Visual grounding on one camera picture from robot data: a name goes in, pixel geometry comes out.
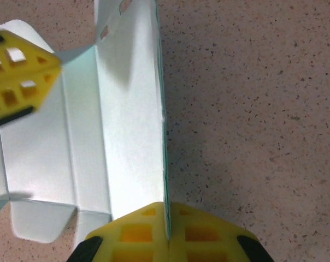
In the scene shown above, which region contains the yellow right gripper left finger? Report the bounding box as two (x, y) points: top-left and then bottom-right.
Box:
(68, 201), (170, 262)

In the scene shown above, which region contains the pale teal paper box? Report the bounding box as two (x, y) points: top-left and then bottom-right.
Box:
(0, 0), (173, 243)

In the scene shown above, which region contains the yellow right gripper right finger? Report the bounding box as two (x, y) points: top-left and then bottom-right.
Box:
(169, 201), (275, 262)

